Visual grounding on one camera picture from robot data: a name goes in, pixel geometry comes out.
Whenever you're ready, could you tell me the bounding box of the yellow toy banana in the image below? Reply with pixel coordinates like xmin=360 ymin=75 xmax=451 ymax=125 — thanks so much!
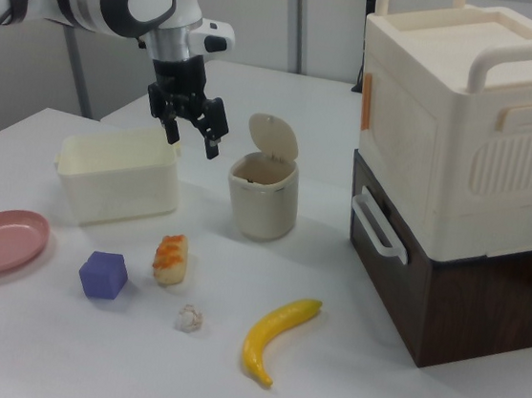
xmin=239 ymin=291 xmax=324 ymax=391

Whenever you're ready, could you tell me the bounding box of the cream trash can flip lid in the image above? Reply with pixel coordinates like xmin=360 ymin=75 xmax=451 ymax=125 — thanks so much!
xmin=244 ymin=112 xmax=304 ymax=165

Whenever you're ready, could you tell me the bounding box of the orange strip on storage box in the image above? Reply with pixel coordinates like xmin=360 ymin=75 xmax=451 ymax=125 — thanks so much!
xmin=358 ymin=73 xmax=375 ymax=131

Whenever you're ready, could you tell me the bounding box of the white appliance with handle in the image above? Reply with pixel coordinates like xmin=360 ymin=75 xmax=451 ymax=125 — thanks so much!
xmin=330 ymin=149 xmax=532 ymax=382

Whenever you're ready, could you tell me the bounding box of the white paper ball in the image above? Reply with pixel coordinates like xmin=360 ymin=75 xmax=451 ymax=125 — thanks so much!
xmin=175 ymin=302 xmax=205 ymax=335

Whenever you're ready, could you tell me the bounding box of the white drawer handle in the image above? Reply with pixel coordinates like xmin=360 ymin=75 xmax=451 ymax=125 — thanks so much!
xmin=345 ymin=184 xmax=416 ymax=264

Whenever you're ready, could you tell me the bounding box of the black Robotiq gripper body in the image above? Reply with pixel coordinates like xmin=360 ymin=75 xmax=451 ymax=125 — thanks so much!
xmin=146 ymin=50 xmax=213 ymax=108

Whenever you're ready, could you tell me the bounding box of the cream rectangular plastic bin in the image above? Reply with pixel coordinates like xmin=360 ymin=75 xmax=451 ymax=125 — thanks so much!
xmin=46 ymin=115 xmax=188 ymax=238

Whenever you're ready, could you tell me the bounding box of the cream storage box with handles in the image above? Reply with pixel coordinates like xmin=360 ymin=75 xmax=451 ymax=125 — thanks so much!
xmin=339 ymin=0 xmax=532 ymax=271

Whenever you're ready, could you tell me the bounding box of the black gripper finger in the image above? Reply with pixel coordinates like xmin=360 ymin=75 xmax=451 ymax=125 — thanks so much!
xmin=140 ymin=81 xmax=188 ymax=147
xmin=187 ymin=94 xmax=234 ymax=163

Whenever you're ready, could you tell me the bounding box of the toy bread with orange glaze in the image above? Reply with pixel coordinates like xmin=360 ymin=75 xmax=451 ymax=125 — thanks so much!
xmin=149 ymin=232 xmax=193 ymax=290

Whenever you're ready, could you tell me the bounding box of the cream round trash can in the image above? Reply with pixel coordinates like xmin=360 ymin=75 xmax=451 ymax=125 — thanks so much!
xmin=221 ymin=150 xmax=304 ymax=245

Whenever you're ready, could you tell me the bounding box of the purple cube block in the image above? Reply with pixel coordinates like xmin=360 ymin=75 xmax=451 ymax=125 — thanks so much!
xmin=75 ymin=248 xmax=132 ymax=303

